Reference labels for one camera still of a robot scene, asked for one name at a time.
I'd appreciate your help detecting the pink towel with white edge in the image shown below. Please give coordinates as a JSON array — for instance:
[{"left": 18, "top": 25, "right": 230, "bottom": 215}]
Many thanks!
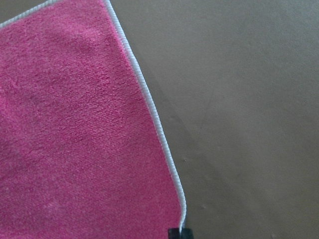
[{"left": 0, "top": 0, "right": 186, "bottom": 239}]

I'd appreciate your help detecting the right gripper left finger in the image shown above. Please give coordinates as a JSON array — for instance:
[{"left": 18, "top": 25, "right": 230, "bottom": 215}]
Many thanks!
[{"left": 167, "top": 228, "right": 181, "bottom": 239}]

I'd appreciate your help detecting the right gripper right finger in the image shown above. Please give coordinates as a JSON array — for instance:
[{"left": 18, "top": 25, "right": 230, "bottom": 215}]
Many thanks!
[{"left": 181, "top": 228, "right": 194, "bottom": 239}]

